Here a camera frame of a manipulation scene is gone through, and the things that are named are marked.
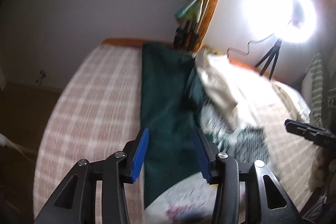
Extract green and white patterned garment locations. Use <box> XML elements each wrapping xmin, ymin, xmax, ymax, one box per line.
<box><xmin>140</xmin><ymin>43</ymin><xmax>271</xmax><ymax>224</ymax></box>

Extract cream folded clothes pile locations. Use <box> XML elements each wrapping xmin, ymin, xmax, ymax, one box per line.
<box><xmin>271</xmin><ymin>81</ymin><xmax>311</xmax><ymax>123</ymax></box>

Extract green striped pillow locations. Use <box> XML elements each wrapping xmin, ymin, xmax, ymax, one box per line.
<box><xmin>301</xmin><ymin>52</ymin><xmax>327</xmax><ymax>126</ymax></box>

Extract pink plaid bed blanket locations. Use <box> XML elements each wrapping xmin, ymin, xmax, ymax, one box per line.
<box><xmin>33</xmin><ymin>46</ymin><xmax>317</xmax><ymax>223</ymax></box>

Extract small black light tripod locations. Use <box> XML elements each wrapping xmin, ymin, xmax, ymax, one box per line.
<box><xmin>255</xmin><ymin>39</ymin><xmax>282</xmax><ymax>80</ymax></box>

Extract orange bed sheet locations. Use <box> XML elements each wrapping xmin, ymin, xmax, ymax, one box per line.
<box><xmin>101</xmin><ymin>37</ymin><xmax>274</xmax><ymax>80</ymax></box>

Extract colourful floral scarf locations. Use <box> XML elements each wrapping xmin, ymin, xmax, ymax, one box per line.
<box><xmin>174</xmin><ymin>0</ymin><xmax>224</xmax><ymax>57</ymax></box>

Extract black power cable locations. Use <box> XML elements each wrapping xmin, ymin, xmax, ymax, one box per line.
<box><xmin>226</xmin><ymin>32</ymin><xmax>276</xmax><ymax>62</ymax></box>

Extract bright ring light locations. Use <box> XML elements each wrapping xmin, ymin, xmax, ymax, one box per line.
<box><xmin>241</xmin><ymin>0</ymin><xmax>317</xmax><ymax>44</ymax></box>

